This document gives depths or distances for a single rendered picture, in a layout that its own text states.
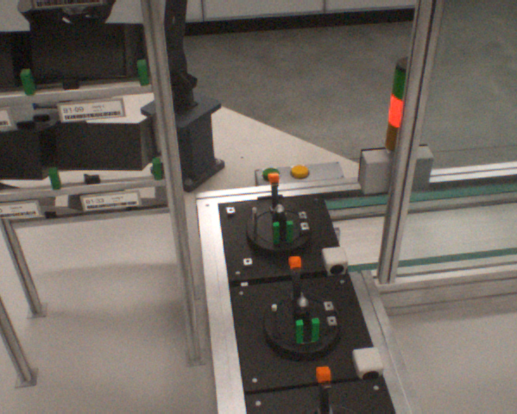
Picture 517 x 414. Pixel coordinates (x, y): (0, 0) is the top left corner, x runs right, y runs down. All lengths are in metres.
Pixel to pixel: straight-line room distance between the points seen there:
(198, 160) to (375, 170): 0.64
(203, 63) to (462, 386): 3.13
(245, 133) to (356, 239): 0.58
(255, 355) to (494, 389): 0.46
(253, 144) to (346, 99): 1.93
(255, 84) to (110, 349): 2.70
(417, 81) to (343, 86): 2.82
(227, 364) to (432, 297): 0.46
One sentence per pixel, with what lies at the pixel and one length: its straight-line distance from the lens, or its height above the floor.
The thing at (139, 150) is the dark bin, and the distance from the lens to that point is 1.01.
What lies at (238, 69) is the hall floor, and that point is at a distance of 4.02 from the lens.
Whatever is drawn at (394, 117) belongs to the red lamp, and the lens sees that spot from 1.09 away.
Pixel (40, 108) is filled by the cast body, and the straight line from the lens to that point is 1.29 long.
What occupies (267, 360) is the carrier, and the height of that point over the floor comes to 0.97.
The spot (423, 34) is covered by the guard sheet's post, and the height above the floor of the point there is 1.49.
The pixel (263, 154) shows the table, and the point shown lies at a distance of 1.79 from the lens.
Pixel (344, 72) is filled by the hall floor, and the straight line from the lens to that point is 3.99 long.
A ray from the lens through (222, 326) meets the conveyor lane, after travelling 1.23.
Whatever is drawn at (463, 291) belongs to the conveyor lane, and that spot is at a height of 0.91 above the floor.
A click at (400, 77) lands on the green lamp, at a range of 1.06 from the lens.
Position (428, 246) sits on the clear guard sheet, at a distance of 1.28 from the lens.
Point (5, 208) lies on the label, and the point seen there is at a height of 1.29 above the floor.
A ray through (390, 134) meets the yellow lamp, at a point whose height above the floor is 1.29.
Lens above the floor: 1.90
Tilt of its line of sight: 41 degrees down
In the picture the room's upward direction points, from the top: 1 degrees counter-clockwise
